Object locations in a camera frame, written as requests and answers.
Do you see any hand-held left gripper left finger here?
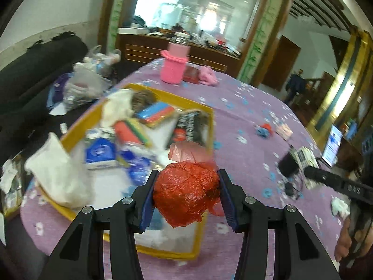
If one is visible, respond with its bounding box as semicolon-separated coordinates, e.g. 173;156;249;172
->
44;169;159;280

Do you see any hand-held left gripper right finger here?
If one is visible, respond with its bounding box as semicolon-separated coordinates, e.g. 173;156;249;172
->
218;169;340;280

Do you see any yellow shallow tray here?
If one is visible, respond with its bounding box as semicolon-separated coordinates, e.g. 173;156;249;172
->
37;82;215;261

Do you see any red plastic bag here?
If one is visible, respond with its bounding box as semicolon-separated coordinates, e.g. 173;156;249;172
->
152;161;226;228

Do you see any blue round-print packet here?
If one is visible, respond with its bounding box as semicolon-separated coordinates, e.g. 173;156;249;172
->
84;138;117;170

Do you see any white soft cloth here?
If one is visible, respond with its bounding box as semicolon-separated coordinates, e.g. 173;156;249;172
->
101;88;135;126

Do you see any person's right hand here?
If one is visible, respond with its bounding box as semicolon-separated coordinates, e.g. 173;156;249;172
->
335;218;360;263

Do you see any white crumpled tissue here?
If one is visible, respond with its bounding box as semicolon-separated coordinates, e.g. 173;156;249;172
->
330;196;351;218

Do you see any white patterned box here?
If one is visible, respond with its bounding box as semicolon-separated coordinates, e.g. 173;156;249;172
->
291;147;319;189

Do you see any blue plastic wrapper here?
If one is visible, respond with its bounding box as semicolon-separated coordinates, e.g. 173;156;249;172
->
119;150;153;186

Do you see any black small device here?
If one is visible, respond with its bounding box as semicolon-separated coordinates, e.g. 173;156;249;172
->
278;152;301;177

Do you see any pink plastic bag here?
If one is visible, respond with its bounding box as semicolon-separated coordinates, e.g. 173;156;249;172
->
168;141;214;164

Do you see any pink flat packet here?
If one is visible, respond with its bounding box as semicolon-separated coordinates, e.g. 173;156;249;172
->
275;122;294;140

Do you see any red yellow green sponge pack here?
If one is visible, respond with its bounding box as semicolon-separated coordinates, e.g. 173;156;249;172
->
113;117;152;150

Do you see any red blue small item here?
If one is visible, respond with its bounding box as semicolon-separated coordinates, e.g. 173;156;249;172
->
254;122;273;138

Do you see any black printed packet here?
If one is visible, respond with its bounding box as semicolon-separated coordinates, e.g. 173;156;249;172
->
170;109;212;150

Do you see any golden pillar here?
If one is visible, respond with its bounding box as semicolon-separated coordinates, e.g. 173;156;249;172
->
306;30;373;150

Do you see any white plastic bag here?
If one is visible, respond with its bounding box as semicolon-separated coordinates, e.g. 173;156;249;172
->
24;132;92;210

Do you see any blue orange sponge packet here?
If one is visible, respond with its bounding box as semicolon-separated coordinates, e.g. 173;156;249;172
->
136;101;176;128

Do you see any purple floral tablecloth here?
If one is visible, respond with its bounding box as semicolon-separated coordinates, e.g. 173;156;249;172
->
20;57;352;280

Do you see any brown knitted scrunchie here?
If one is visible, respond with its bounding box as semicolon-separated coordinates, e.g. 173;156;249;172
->
132;90;157;112

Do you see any brown wooden door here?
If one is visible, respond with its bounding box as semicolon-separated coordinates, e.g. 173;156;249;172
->
262;34;301;91

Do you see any pink fluffy cloth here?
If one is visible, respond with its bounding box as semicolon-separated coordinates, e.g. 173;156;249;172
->
199;65;220;87

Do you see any red wallet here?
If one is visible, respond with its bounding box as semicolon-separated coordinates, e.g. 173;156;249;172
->
183;65;202;84

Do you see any clear plastic bags pile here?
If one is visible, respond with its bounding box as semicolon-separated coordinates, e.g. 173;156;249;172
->
62;45;122;112

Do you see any wooden cabinet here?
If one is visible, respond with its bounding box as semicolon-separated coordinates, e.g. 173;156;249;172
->
116;27;243;74

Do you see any pile of assorted clutter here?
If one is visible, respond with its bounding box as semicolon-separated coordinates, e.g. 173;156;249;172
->
128;16;242;57

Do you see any black sofa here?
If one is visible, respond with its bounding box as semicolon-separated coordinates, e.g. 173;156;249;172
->
0;31;89;164

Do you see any green patterned wooden frame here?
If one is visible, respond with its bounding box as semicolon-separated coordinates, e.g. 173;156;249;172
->
106;0;292;87

